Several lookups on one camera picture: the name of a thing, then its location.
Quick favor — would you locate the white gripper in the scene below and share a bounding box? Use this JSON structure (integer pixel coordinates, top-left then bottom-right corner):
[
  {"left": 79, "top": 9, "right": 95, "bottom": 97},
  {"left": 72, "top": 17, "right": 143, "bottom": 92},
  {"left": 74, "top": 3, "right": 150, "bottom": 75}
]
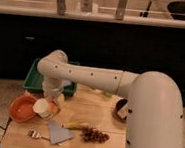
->
[{"left": 42, "top": 77, "right": 65, "bottom": 107}]

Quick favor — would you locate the red apple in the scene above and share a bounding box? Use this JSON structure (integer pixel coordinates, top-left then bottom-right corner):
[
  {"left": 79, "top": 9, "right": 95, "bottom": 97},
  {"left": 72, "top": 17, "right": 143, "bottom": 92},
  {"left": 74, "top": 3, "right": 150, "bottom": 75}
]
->
[{"left": 49, "top": 102, "right": 61, "bottom": 115}]

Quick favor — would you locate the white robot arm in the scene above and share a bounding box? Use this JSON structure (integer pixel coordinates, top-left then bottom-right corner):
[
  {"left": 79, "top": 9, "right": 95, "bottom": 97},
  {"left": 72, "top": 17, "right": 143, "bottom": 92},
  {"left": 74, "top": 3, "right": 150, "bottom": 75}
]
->
[{"left": 37, "top": 49, "right": 184, "bottom": 148}]

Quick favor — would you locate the small green cup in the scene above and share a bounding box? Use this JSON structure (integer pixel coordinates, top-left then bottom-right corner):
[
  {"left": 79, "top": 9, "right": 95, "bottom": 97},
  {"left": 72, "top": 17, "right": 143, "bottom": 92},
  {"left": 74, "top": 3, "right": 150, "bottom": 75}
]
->
[{"left": 104, "top": 92, "right": 113, "bottom": 98}]

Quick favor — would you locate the blue sponge in tray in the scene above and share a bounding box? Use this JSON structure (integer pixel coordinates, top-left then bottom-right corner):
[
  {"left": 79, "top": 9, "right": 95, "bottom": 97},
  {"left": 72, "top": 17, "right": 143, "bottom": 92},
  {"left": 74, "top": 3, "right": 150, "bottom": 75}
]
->
[{"left": 63, "top": 80, "right": 72, "bottom": 87}]

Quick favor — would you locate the yellow banana toy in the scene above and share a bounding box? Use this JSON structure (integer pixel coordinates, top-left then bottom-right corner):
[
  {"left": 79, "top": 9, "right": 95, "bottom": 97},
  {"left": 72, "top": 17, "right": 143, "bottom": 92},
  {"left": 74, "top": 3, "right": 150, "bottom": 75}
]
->
[{"left": 62, "top": 122, "right": 88, "bottom": 130}]

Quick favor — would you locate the green plastic tray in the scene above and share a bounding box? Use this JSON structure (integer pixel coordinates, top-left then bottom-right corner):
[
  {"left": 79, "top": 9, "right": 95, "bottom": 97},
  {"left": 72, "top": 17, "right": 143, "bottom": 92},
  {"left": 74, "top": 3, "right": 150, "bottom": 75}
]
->
[{"left": 22, "top": 58, "right": 77, "bottom": 97}]

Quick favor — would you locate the blue-grey cloth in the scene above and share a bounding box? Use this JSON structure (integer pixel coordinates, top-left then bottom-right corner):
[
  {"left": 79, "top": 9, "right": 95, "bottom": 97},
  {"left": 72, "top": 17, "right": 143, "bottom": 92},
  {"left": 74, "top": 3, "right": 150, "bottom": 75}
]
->
[{"left": 48, "top": 121, "right": 75, "bottom": 145}]

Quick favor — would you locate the wooden board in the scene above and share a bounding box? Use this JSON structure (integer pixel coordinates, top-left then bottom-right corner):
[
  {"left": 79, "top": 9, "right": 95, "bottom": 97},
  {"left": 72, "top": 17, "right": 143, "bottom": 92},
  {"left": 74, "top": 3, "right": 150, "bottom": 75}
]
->
[{"left": 0, "top": 85, "right": 126, "bottom": 148}]

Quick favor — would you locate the orange plastic bowl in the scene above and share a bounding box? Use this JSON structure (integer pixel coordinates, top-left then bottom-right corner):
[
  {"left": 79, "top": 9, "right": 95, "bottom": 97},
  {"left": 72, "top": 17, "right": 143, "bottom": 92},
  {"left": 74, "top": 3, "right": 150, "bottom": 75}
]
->
[{"left": 8, "top": 95, "right": 37, "bottom": 123}]

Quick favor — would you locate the bunch of dark grapes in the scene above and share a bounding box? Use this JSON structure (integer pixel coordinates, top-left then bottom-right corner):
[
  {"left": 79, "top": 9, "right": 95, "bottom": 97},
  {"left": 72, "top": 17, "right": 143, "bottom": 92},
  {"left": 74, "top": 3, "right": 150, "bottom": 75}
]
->
[{"left": 81, "top": 127, "right": 110, "bottom": 143}]

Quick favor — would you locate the dark bowl with white item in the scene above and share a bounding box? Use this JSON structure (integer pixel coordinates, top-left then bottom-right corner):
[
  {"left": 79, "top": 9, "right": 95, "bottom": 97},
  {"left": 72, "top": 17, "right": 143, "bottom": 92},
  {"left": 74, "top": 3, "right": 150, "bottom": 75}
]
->
[{"left": 115, "top": 99, "right": 127, "bottom": 120}]

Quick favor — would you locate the white rail shelf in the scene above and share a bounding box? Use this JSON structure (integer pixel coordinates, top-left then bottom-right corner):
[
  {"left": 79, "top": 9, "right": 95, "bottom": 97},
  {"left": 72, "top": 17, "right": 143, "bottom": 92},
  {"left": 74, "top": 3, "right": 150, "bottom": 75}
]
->
[{"left": 0, "top": 3, "right": 185, "bottom": 29}]

